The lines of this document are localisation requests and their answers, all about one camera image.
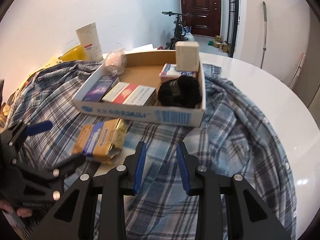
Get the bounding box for white tissue packet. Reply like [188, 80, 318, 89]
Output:
[94, 146, 153, 178]

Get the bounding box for yellow blue cigarette pack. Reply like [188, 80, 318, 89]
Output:
[72, 119, 127, 164]

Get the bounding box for dark blue purple box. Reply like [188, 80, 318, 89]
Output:
[82, 75, 119, 102]

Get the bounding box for red white cigarette carton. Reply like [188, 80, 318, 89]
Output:
[102, 82, 157, 106]

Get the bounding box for cardboard tray box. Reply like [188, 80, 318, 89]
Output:
[72, 50, 206, 127]

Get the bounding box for beige makeup sponge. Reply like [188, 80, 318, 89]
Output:
[103, 49, 127, 75]

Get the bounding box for black fuzzy pouch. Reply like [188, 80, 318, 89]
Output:
[157, 76, 202, 109]

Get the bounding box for pink blue patterned box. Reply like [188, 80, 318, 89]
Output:
[159, 63, 197, 83]

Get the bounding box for beige cardboard small box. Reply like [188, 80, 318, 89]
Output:
[175, 41, 200, 72]

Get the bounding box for person's left hand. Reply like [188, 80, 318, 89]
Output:
[0, 199, 33, 218]

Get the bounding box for yellow snack bag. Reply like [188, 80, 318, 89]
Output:
[28, 56, 62, 78]

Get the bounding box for blue plaid shirt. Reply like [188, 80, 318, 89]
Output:
[5, 61, 297, 239]

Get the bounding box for yellow plastic container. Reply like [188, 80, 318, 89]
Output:
[60, 45, 87, 62]

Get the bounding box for gold refrigerator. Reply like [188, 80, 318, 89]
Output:
[293, 58, 319, 107]

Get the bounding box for white foam boxes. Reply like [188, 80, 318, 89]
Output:
[125, 44, 154, 54]

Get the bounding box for pink white stick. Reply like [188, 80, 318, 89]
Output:
[287, 53, 306, 88]

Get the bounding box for black bicycle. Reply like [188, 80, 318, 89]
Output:
[162, 11, 194, 50]

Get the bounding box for white plastic bag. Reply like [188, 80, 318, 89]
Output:
[185, 32, 195, 42]

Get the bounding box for cardboard boxes on floor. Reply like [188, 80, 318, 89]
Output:
[208, 35, 230, 53]

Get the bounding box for dark red entrance door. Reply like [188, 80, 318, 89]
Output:
[181, 0, 221, 37]

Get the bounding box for black glass sliding door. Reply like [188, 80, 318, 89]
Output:
[227, 0, 239, 57]

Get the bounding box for mop with green handle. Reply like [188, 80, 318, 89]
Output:
[260, 1, 267, 69]

